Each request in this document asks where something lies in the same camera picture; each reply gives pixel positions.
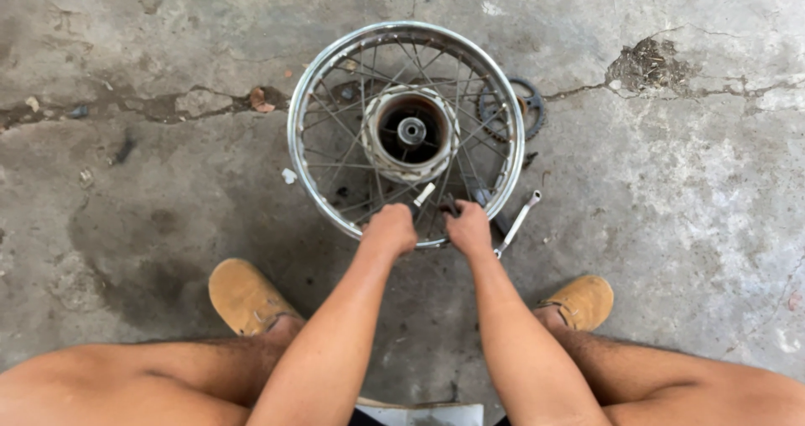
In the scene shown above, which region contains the silver box spanner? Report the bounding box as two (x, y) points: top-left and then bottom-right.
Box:
(493, 190), (542, 260)

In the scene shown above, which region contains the chrome spoked motorcycle wheel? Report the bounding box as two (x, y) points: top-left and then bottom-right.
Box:
(287, 21), (526, 249)

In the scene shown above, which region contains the tan left shoe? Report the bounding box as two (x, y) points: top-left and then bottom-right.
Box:
(208, 258), (304, 338)

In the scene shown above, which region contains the black chain sprocket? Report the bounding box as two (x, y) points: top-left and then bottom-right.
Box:
(476, 76), (547, 144)

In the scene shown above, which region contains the tan shoe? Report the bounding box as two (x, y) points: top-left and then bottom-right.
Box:
(208, 258), (304, 338)
(538, 275), (615, 332)

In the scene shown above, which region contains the tan right shoe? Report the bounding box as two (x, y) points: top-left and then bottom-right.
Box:
(538, 275), (615, 332)

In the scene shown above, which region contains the person's leg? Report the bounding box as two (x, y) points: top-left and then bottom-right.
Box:
(533, 305), (805, 426)
(0, 316), (306, 426)

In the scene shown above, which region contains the person's left leg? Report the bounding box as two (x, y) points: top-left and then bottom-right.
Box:
(0, 316), (306, 426)

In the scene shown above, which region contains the person's right hand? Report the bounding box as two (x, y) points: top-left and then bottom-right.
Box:
(443, 200), (493, 257)

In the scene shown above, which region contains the person's right leg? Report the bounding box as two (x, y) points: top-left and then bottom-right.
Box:
(533, 305), (805, 426)

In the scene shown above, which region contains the person's left hand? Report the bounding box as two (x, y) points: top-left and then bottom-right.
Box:
(360, 203), (419, 256)

